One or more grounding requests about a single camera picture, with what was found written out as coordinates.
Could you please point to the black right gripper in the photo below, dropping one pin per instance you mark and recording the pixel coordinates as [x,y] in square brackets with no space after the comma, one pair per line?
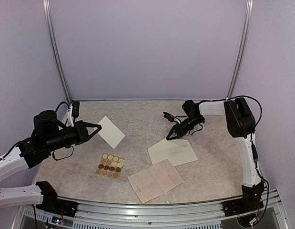
[178,129]

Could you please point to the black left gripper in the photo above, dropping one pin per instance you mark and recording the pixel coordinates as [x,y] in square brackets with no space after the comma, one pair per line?
[82,133]

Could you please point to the cream paper envelope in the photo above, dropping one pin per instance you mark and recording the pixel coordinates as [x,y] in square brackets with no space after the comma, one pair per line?
[178,152]

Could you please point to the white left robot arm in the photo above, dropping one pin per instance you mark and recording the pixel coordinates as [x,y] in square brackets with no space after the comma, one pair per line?
[49,134]

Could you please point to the round seal sticker sheet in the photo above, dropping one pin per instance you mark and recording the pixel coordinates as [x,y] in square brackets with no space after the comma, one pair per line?
[110,166]

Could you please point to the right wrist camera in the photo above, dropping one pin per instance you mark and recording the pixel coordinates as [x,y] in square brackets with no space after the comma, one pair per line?
[171,118]

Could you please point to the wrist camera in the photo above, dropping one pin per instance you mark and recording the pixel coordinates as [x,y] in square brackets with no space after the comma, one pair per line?
[171,118]
[73,113]

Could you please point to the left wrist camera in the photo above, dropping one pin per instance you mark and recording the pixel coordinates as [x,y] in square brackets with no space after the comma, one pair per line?
[73,113]

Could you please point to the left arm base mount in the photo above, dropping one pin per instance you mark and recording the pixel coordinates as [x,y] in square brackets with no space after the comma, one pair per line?
[56,202]

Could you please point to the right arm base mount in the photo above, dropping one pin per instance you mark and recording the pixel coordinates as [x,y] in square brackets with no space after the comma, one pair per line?
[251,200]

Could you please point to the front aluminium rail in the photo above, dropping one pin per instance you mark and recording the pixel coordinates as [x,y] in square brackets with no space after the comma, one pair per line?
[195,215]

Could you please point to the left aluminium corner post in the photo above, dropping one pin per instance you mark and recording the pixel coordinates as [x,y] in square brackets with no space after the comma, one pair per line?
[55,51]

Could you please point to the aluminium corner post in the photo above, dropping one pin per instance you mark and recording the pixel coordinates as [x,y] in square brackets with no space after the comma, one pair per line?
[55,51]
[242,47]

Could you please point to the right aluminium corner post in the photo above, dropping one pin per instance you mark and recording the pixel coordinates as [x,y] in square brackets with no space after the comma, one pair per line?
[242,47]

